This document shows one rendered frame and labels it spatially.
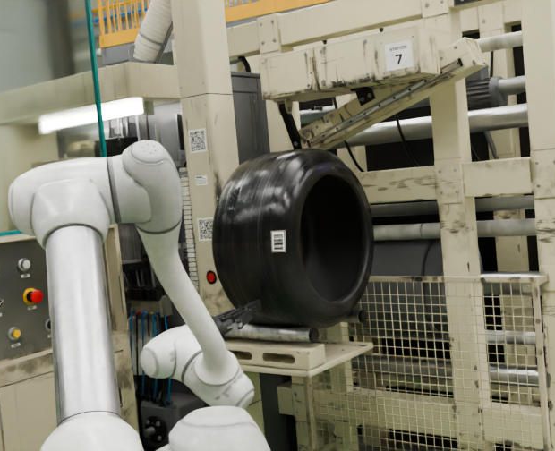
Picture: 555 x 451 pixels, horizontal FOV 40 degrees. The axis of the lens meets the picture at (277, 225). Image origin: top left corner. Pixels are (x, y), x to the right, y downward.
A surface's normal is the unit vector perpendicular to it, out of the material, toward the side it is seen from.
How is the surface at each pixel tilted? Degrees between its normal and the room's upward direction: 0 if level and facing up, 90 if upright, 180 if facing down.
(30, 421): 90
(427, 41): 90
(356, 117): 90
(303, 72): 90
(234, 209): 66
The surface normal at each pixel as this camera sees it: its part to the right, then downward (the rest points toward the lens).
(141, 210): 0.37, 0.68
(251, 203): -0.57, -0.38
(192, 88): -0.60, 0.11
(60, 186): 0.04, -0.51
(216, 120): 0.80, -0.04
